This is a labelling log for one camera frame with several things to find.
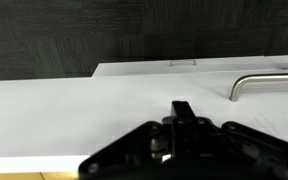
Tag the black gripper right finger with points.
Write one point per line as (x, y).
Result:
(187, 111)

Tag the white front wooden drawer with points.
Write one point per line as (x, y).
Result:
(84, 116)

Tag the protruding white cabinet drawer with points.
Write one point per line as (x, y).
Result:
(217, 63)

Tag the white cabinet with wooden top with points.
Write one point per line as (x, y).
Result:
(17, 177)

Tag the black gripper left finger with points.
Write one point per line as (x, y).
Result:
(178, 111)

